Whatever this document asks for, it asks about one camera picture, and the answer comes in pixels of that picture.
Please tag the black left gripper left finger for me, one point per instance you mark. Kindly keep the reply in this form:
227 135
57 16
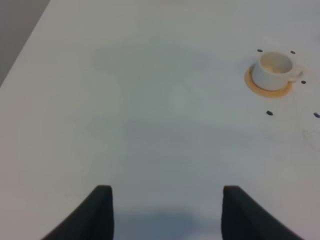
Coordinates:
93 219

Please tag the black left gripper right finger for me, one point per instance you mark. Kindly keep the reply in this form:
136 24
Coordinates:
243 218

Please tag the orange coaster near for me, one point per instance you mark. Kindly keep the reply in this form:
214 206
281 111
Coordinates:
262 92

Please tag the white teacup near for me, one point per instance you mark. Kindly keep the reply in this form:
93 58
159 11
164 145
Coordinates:
274 70

